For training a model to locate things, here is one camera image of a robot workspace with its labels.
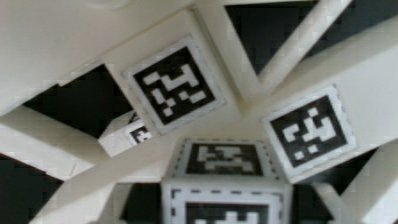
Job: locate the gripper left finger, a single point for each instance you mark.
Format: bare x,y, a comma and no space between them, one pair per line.
115,205

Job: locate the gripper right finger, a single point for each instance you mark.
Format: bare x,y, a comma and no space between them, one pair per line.
333,202

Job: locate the white tagged cube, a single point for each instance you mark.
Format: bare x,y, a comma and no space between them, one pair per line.
223,188

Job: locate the white chair back frame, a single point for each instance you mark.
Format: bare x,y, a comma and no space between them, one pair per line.
62,37

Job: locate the white chair leg block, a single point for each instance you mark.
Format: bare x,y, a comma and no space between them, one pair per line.
126,134

